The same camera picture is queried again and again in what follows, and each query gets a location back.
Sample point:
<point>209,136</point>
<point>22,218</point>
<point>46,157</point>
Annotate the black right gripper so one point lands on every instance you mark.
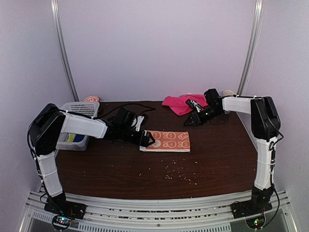
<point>195,117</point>

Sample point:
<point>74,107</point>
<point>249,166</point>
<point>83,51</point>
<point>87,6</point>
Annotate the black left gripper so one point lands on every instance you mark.
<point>145,139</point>

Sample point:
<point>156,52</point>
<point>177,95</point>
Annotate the orange bunny towel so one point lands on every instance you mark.
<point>168,141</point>

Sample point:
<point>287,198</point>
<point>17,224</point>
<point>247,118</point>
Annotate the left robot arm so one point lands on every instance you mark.
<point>43,134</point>

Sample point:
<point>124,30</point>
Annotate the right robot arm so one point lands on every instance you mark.
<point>265,126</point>

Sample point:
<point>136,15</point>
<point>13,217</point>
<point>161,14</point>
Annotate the pink towel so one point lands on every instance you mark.
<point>178,104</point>

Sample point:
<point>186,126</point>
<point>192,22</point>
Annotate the beige printed mug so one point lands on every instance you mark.
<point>228,93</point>

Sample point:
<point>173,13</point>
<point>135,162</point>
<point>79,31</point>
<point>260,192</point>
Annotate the white plastic basket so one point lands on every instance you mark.
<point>85,108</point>

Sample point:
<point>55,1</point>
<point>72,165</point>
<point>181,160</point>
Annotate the red white bowl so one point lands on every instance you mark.
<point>92,99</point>

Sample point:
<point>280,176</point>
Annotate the blue rolled towel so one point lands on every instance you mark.
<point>78,138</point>

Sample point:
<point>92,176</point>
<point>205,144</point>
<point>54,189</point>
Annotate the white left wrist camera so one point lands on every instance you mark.
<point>139,121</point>

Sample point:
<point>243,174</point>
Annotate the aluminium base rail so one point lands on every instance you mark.
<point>204,214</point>

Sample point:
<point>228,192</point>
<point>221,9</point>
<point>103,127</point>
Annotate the right aluminium post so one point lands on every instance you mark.
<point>254,35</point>

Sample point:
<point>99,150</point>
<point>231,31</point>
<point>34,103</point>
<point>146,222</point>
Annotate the aluminium post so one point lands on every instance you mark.
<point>254,35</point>
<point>63,52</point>

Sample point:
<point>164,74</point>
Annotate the left aluminium post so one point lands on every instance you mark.
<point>63,52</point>

